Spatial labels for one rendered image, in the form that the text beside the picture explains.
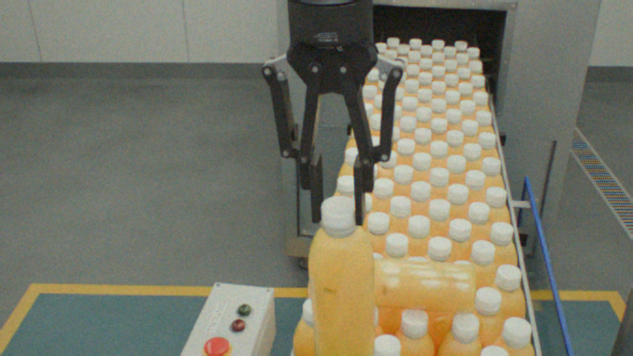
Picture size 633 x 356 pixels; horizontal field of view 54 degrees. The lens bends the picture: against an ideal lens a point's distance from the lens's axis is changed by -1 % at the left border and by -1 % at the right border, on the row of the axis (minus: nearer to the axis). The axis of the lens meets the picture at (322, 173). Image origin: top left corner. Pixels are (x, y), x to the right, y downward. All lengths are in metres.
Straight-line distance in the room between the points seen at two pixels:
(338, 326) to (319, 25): 0.34
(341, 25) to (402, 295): 0.51
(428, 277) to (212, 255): 2.14
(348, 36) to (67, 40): 4.76
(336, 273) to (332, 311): 0.05
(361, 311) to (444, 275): 0.26
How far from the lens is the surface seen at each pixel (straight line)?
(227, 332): 0.98
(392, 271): 0.95
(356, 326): 0.73
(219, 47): 4.94
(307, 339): 1.00
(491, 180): 1.42
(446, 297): 0.95
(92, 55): 5.23
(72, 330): 2.77
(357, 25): 0.55
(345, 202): 0.67
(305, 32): 0.55
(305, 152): 0.62
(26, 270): 3.17
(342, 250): 0.67
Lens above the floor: 1.76
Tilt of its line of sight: 29 degrees down
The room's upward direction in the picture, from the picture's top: straight up
